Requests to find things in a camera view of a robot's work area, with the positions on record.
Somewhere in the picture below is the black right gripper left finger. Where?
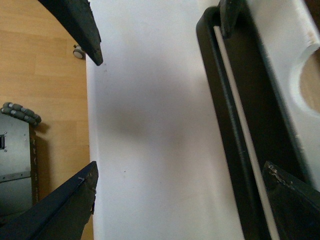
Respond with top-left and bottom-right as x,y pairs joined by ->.
0,161 -> 98,240

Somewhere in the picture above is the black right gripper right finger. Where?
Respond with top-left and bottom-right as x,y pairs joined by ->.
262,161 -> 320,240

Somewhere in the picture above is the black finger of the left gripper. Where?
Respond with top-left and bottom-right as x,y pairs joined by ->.
218,0 -> 245,39
40,0 -> 104,66

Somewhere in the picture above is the black drawer handle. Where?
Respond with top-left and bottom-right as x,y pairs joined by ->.
196,0 -> 320,240

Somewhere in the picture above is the small caster wheel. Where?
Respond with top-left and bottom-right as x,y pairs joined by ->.
72,44 -> 86,60

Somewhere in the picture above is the grey omni wheel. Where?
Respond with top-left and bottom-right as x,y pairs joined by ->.
0,102 -> 42,127

